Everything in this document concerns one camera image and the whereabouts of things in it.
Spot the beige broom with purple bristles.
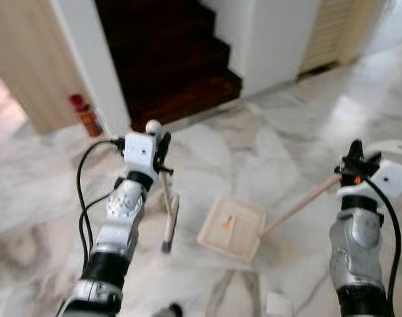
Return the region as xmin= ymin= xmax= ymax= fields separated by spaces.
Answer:
xmin=146 ymin=119 xmax=182 ymax=255

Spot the beige long-handled dustpan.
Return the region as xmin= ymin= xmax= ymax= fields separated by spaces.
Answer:
xmin=197 ymin=139 xmax=402 ymax=263

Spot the dark wooden staircase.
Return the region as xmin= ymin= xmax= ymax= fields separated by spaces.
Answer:
xmin=95 ymin=0 xmax=242 ymax=129

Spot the red spray can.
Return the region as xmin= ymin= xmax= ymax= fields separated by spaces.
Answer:
xmin=69 ymin=94 xmax=102 ymax=138

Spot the louvered wooden door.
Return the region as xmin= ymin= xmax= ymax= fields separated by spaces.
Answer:
xmin=298 ymin=0 xmax=386 ymax=73

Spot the black robot foot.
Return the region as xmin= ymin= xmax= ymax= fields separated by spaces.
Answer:
xmin=153 ymin=302 xmax=184 ymax=317

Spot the light wooden door panel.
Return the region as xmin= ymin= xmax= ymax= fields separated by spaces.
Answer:
xmin=0 ymin=0 xmax=89 ymax=135

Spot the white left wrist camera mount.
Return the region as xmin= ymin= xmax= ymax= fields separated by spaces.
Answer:
xmin=123 ymin=132 xmax=159 ymax=179

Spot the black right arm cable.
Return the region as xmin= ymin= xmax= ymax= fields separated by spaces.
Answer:
xmin=361 ymin=175 xmax=402 ymax=304

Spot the short black arm cable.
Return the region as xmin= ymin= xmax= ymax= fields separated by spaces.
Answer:
xmin=81 ymin=192 xmax=114 ymax=255

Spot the long black arm cable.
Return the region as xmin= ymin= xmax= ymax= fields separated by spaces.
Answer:
xmin=75 ymin=139 xmax=124 ymax=268

